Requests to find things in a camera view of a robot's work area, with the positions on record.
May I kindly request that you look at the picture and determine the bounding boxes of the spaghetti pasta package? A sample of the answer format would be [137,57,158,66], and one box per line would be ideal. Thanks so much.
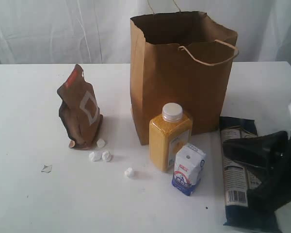
[219,116,281,233]

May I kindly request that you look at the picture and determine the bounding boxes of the white blue salt packet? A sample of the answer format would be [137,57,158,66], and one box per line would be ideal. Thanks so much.
[172,143,206,196]

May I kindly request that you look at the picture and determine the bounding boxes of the brown orange snack pouch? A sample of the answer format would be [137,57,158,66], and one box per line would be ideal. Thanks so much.
[57,64,103,149]

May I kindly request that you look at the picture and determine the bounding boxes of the brown paper bag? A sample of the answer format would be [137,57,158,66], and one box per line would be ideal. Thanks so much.
[130,11,239,145]

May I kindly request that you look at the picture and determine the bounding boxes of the yellow millet bottle white cap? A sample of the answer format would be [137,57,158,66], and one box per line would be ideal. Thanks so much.
[149,102,193,172]

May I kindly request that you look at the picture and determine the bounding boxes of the white backdrop curtain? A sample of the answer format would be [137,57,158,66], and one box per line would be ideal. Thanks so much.
[0,0,291,65]

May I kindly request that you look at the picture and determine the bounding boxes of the white crumpled ball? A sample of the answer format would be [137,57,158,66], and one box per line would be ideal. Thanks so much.
[97,138,106,148]
[101,150,112,162]
[124,167,135,178]
[88,151,102,162]

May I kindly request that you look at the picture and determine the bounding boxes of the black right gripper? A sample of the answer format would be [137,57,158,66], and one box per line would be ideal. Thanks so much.
[223,131,291,211]

